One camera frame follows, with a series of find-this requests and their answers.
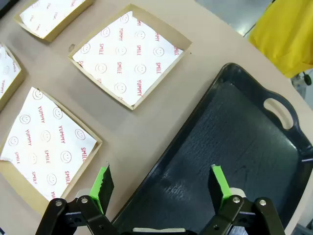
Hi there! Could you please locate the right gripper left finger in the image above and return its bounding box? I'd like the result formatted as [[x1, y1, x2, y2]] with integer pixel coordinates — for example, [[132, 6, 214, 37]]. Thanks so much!
[[35, 164, 118, 235]]

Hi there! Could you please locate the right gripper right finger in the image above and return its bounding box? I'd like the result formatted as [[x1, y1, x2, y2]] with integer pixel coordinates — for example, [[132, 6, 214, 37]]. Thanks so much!
[[202, 165, 286, 235]]

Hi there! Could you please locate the white smiley printed paper liner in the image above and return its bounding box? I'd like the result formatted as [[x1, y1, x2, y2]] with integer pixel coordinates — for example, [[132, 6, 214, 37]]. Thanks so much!
[[19, 0, 86, 39], [0, 87, 98, 201], [72, 11, 184, 106], [0, 46, 22, 95]]

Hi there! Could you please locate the brown cardboard food box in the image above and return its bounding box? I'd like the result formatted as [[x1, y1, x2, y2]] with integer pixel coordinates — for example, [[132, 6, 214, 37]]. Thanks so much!
[[13, 0, 95, 44], [0, 87, 103, 209], [67, 3, 193, 111], [0, 43, 26, 112]]

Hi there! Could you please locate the person in yellow hoodie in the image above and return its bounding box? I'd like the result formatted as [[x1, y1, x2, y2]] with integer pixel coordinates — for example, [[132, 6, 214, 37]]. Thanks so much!
[[248, 0, 313, 79]]

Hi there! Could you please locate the black plastic tray with handles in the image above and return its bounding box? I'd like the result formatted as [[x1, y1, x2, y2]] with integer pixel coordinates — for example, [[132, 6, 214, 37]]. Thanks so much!
[[111, 63, 313, 235]]

